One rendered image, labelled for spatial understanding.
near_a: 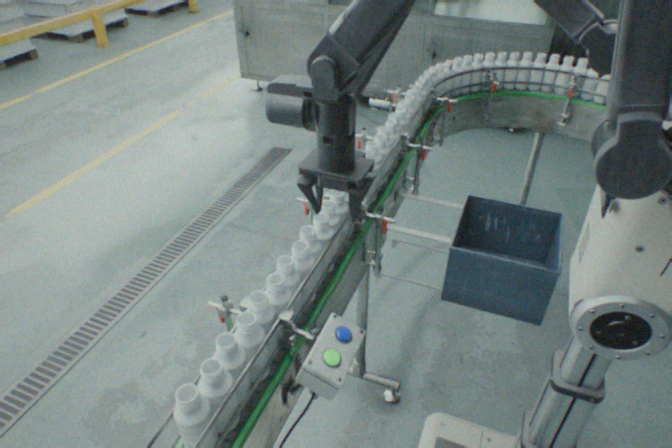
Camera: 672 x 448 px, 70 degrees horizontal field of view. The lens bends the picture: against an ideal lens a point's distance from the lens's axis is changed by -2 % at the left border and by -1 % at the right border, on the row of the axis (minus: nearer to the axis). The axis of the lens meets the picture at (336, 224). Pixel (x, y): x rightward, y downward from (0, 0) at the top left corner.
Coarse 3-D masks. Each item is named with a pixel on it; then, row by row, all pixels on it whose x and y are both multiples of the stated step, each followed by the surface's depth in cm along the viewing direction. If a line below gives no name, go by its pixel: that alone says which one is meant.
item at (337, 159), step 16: (320, 144) 70; (336, 144) 68; (352, 144) 70; (304, 160) 74; (320, 160) 71; (336, 160) 70; (352, 160) 71; (368, 160) 74; (336, 176) 71; (352, 176) 70
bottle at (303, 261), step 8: (296, 248) 111; (304, 248) 111; (296, 256) 109; (304, 256) 109; (296, 264) 109; (304, 264) 109; (312, 264) 111; (304, 272) 110; (312, 280) 113; (304, 288) 113; (312, 288) 115; (304, 296) 114
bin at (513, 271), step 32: (480, 224) 170; (512, 224) 165; (544, 224) 161; (448, 256) 145; (480, 256) 140; (512, 256) 172; (544, 256) 168; (448, 288) 152; (480, 288) 147; (512, 288) 143; (544, 288) 138
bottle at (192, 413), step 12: (192, 384) 79; (180, 396) 80; (192, 396) 84; (204, 396) 83; (180, 408) 78; (192, 408) 78; (204, 408) 80; (180, 420) 79; (192, 420) 79; (204, 420) 80; (180, 432) 81; (192, 432) 80; (216, 432) 86; (192, 444) 82; (204, 444) 83
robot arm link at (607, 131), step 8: (608, 120) 58; (600, 128) 58; (608, 128) 56; (616, 128) 55; (664, 128) 56; (600, 136) 57; (608, 136) 55; (664, 136) 54; (592, 144) 59; (600, 144) 55
